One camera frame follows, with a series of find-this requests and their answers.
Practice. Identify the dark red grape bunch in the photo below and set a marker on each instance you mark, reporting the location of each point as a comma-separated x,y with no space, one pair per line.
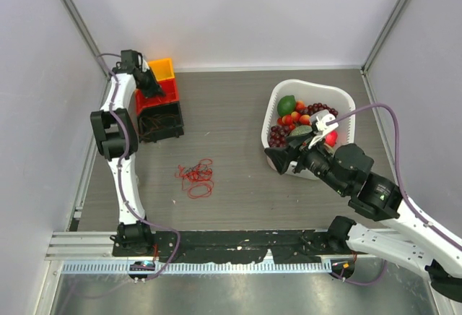
317,107

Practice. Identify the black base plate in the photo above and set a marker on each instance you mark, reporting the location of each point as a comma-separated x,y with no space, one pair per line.
231,246

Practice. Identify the black plastic bin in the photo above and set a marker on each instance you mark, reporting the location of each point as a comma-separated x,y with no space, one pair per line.
163,122

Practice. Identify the red plastic bin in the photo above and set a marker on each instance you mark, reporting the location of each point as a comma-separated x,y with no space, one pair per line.
171,95

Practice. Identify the red grape bunch front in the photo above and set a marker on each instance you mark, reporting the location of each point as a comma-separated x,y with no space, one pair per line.
278,135

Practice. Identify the white fruit basket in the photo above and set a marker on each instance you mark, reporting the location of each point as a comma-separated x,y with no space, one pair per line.
309,92

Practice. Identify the white slotted cable duct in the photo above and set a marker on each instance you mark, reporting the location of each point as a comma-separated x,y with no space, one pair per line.
129,267

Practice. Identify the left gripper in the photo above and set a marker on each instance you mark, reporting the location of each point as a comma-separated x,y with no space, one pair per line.
156,90

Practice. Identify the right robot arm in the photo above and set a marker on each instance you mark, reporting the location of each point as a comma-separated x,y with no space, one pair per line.
432,251

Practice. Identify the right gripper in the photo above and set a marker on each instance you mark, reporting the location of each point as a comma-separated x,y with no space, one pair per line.
295,146

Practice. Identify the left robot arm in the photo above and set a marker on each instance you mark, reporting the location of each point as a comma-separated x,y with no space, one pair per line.
116,140

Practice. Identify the green lime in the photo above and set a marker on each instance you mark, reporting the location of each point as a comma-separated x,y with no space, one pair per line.
286,105

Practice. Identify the green netted melon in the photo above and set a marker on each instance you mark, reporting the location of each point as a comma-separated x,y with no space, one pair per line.
300,130

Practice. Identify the red apple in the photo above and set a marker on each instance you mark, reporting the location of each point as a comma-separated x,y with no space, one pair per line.
331,138

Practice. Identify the yellow plastic bin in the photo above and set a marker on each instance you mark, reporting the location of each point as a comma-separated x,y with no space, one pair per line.
162,69

